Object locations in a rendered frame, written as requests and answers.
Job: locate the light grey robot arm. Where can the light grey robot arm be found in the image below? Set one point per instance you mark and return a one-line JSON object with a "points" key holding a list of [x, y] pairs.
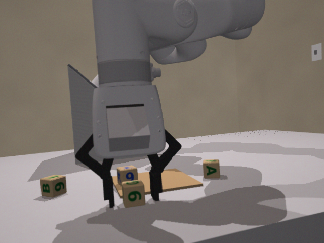
{"points": [[122, 29]]}

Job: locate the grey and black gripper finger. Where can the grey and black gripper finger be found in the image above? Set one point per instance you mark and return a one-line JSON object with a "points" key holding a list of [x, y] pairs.
{"points": [[159, 163], [102, 170]]}

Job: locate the wooden letter block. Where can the wooden letter block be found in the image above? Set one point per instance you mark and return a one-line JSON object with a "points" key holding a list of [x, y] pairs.
{"points": [[211, 168], [133, 193], [53, 186], [127, 173]]}

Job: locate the tan flat mat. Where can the tan flat mat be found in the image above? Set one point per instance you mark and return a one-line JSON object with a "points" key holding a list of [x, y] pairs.
{"points": [[172, 179]]}

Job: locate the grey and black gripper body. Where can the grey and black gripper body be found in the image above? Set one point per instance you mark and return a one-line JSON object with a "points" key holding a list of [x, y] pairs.
{"points": [[127, 93]]}

